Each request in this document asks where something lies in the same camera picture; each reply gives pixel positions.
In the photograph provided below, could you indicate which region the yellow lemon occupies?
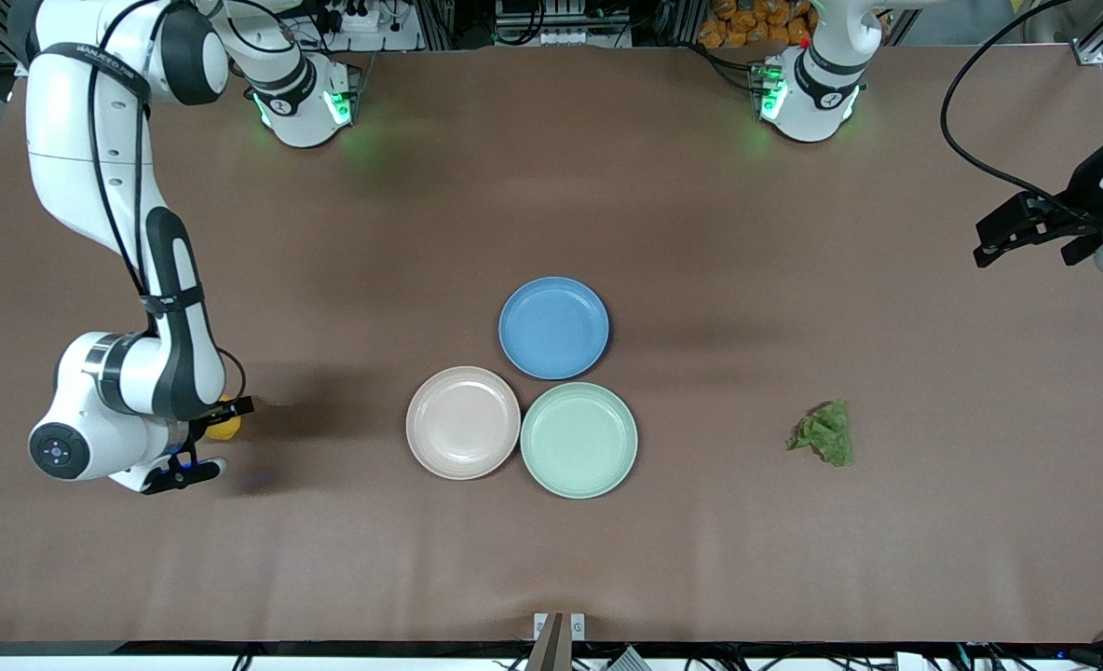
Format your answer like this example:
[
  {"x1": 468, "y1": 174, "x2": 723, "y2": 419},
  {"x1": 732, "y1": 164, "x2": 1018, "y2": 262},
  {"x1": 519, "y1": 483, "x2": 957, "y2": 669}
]
[{"x1": 205, "y1": 396, "x2": 243, "y2": 441}]

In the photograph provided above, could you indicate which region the green lettuce leaf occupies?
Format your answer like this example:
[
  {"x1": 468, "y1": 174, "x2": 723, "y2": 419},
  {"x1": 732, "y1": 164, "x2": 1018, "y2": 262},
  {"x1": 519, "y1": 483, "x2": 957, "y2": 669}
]
[{"x1": 786, "y1": 400, "x2": 855, "y2": 468}]

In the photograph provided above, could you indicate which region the beige plate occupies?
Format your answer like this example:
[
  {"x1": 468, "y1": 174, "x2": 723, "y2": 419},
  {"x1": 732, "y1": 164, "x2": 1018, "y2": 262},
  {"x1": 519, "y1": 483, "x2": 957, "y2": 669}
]
[{"x1": 405, "y1": 365, "x2": 522, "y2": 481}]

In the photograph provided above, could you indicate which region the blue plate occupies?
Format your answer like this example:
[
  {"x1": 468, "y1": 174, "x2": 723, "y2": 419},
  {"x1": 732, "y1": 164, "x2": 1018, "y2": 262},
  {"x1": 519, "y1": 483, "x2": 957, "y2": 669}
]
[{"x1": 498, "y1": 277, "x2": 610, "y2": 381}]

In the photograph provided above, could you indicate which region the bag of orange fruit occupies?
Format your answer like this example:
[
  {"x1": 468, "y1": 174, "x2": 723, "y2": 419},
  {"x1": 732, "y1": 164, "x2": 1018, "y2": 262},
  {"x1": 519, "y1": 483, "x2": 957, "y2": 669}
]
[{"x1": 698, "y1": 0, "x2": 815, "y2": 49}]

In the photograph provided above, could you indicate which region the light green plate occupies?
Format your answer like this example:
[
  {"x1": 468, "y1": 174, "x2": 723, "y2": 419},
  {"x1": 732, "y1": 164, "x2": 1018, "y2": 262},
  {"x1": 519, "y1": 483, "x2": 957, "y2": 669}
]
[{"x1": 520, "y1": 381, "x2": 639, "y2": 500}]

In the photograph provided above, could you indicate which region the white power strip with plugs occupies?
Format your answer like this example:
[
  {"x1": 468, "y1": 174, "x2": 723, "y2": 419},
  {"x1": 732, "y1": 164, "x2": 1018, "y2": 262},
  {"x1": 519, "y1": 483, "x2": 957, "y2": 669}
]
[{"x1": 314, "y1": 0, "x2": 394, "y2": 36}]

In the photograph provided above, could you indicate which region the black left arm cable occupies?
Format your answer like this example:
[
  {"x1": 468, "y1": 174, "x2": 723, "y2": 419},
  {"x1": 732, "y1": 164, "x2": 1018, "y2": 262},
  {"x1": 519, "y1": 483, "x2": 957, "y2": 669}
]
[{"x1": 940, "y1": 0, "x2": 1088, "y2": 217}]

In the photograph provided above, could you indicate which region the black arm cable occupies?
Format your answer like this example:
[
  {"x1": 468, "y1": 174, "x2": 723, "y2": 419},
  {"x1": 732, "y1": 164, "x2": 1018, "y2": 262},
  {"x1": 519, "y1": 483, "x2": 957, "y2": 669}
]
[
  {"x1": 940, "y1": 0, "x2": 1088, "y2": 217},
  {"x1": 86, "y1": 0, "x2": 248, "y2": 404}
]

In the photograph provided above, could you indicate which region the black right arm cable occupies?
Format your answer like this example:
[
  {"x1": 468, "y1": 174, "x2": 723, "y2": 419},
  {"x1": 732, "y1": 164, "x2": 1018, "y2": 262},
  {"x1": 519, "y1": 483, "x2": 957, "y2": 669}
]
[{"x1": 86, "y1": 0, "x2": 248, "y2": 404}]

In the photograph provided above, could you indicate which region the aluminium frame post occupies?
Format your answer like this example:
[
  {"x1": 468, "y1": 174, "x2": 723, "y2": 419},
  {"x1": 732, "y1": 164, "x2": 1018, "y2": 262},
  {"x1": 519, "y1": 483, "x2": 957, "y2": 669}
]
[
  {"x1": 668, "y1": 0, "x2": 707, "y2": 48},
  {"x1": 416, "y1": 0, "x2": 452, "y2": 52}
]

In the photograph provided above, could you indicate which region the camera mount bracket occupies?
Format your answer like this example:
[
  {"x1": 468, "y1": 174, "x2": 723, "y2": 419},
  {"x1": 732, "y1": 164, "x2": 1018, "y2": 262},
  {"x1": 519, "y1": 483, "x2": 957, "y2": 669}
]
[{"x1": 525, "y1": 612, "x2": 586, "y2": 671}]

